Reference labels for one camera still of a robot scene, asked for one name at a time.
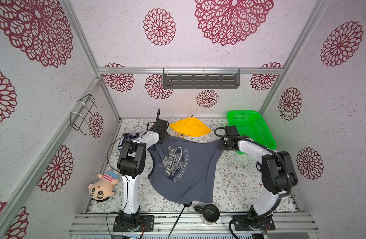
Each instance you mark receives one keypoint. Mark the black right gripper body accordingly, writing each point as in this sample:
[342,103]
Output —
[223,145]

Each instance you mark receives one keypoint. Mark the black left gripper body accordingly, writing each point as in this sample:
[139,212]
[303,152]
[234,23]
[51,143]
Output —
[166,137]

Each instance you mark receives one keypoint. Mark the green plastic basket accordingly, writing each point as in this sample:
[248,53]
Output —
[253,125]

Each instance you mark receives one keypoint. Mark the blue white striped tank top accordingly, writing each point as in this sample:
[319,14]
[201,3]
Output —
[129,136]

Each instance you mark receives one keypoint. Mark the grey tank top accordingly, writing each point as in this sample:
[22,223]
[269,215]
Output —
[184,171]

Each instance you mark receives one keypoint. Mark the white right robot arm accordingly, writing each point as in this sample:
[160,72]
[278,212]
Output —
[277,171]

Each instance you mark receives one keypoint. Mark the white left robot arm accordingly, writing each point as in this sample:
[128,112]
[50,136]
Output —
[132,161]

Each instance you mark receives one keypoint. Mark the yellow bucket hat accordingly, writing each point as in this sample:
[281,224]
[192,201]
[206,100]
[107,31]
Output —
[191,126]

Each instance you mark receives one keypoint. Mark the black ladle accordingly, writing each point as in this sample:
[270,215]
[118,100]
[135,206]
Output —
[186,205]

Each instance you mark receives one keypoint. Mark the plush doll toy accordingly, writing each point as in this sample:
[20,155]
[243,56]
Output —
[103,189]

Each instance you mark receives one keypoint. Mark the grey wall shelf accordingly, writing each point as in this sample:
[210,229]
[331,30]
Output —
[203,81]

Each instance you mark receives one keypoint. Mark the black wire wall rack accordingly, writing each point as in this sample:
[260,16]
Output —
[87,120]

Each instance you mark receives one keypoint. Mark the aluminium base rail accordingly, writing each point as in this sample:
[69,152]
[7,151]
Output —
[160,224]

